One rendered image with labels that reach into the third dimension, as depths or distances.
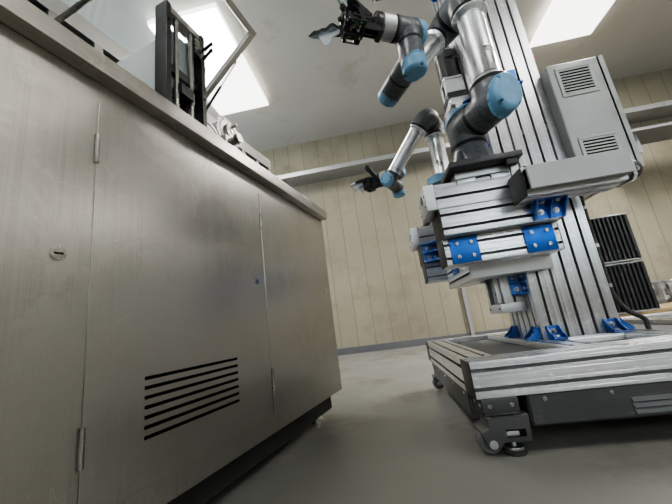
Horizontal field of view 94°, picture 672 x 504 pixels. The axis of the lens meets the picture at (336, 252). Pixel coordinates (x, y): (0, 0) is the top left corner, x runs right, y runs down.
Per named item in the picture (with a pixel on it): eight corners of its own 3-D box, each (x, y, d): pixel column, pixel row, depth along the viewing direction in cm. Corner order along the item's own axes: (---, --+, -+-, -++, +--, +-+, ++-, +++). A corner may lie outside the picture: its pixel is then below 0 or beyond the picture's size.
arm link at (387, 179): (436, 102, 162) (389, 188, 171) (442, 112, 171) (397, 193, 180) (417, 97, 168) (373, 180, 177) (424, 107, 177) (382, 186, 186)
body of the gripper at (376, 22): (347, 16, 85) (387, 24, 89) (342, -5, 88) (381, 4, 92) (339, 43, 92) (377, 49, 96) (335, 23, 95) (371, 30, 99)
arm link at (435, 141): (434, 204, 167) (415, 116, 179) (442, 211, 179) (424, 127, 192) (457, 197, 161) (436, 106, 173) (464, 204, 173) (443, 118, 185)
